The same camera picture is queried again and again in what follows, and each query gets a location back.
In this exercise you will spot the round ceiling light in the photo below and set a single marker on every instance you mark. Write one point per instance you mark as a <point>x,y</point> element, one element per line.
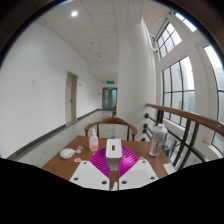
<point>74,13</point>

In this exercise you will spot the glass double door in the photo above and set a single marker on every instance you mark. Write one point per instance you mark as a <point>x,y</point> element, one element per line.
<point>109,98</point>

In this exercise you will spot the brown wooden chair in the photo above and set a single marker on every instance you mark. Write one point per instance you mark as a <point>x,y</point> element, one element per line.
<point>110,120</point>

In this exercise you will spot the clear plastic drink bottle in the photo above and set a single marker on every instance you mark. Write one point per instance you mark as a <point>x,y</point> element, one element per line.
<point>157,141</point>

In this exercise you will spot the small blue sticker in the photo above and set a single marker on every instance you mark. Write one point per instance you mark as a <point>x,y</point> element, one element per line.
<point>78,151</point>

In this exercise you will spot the small arched grid window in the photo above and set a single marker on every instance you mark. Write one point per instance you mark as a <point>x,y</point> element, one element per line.
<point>168,38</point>

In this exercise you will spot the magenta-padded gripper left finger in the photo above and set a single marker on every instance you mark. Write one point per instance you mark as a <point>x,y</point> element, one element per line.
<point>87,173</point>

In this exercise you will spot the white computer mouse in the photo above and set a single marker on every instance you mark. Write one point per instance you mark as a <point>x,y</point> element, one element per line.
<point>67,153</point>

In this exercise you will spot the wooden-topped black metal railing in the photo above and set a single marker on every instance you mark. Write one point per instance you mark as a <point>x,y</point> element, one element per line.
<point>186,115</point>

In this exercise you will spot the green exit sign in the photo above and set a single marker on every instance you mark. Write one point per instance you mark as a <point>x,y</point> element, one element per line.
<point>110,82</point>

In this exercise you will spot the beige single door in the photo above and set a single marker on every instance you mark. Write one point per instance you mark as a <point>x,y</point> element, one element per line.
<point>69,98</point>

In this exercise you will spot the tall grid window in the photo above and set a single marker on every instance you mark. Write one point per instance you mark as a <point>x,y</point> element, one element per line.
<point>178,86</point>

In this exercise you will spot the small pink sticker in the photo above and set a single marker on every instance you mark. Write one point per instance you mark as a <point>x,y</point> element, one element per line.
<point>77,160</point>
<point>80,147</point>

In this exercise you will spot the white charger block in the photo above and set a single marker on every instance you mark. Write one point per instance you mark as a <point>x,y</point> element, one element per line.
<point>113,148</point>

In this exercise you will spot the hand sanitizer pump bottle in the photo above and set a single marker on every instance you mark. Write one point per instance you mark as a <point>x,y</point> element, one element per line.
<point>93,141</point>

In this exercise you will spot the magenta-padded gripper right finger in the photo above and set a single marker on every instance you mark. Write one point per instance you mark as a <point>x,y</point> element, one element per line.
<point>138,173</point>

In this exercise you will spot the large side window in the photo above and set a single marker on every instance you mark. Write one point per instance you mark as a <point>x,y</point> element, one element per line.
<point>218,86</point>

